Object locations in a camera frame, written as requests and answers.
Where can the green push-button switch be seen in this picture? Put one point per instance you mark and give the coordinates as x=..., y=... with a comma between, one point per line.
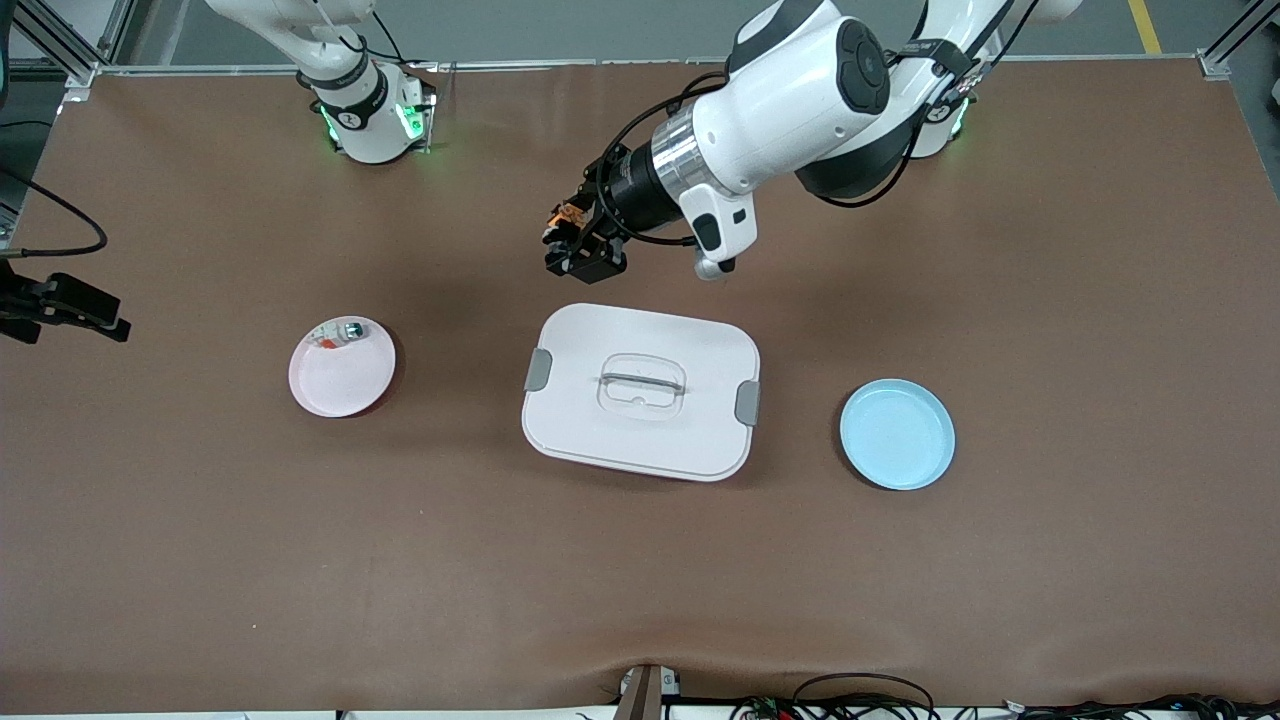
x=345, y=331

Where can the light blue round plate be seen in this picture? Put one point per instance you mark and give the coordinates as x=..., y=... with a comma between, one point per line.
x=895, y=440

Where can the aluminium frame corner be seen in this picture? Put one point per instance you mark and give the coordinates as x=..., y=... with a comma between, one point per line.
x=1215, y=62
x=55, y=35

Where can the grey box latch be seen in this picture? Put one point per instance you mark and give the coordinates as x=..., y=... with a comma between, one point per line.
x=747, y=403
x=538, y=370

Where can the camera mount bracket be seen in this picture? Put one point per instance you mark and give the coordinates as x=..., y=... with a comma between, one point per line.
x=640, y=695

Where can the pink round plate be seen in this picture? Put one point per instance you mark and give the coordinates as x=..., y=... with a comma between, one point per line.
x=340, y=385

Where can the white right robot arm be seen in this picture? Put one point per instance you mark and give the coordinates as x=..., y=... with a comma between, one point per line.
x=365, y=120

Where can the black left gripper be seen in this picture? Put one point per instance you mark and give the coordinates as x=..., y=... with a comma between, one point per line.
x=628, y=195

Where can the white lidded storage box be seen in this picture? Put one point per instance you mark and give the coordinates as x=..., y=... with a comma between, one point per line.
x=640, y=440

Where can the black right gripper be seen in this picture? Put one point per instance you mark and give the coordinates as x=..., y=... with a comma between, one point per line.
x=52, y=300

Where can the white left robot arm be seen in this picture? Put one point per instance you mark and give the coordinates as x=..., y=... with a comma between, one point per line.
x=790, y=100

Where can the orange push-button switch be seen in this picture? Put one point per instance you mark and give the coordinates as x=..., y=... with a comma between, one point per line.
x=570, y=213

